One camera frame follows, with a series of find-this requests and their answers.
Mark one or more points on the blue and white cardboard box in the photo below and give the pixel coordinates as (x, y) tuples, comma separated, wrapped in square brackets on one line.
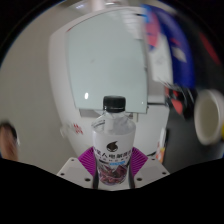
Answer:
[(180, 50)]

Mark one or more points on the person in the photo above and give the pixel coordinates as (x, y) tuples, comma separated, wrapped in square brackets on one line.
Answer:
[(7, 141)]

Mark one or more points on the white and yellow mug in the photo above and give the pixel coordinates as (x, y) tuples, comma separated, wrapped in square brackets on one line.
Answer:
[(210, 116)]

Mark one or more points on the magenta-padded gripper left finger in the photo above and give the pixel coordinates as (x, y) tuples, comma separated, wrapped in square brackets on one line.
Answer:
[(72, 170)]

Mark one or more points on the black and red power tool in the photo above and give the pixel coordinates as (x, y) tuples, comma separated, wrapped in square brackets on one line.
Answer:
[(178, 101)]

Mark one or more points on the large whiteboard on stand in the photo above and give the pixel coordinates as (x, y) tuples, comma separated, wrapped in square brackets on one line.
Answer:
[(106, 56)]

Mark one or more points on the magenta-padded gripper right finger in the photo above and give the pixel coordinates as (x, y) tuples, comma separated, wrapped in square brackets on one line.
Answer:
[(152, 170)]

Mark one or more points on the clear bottle with black cap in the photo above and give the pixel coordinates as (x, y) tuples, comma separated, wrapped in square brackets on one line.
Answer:
[(113, 143)]

